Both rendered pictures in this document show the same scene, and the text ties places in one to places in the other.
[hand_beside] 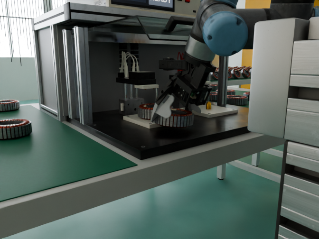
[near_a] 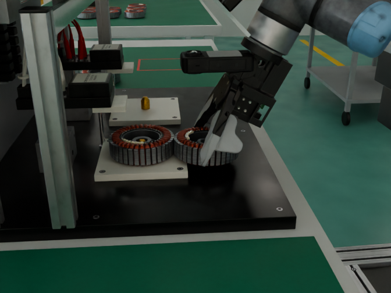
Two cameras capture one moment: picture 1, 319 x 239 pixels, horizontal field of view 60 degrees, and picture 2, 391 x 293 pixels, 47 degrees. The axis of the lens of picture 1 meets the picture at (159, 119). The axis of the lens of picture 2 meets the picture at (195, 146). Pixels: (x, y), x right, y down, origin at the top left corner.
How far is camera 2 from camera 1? 0.71 m
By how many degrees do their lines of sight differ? 56
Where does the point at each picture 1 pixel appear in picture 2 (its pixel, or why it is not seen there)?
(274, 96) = not seen: outside the picture
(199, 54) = (287, 47)
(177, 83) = (244, 94)
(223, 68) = (109, 31)
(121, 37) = (65, 15)
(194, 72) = (263, 72)
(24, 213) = not seen: outside the picture
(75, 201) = not seen: outside the picture
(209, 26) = (381, 24)
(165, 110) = (232, 141)
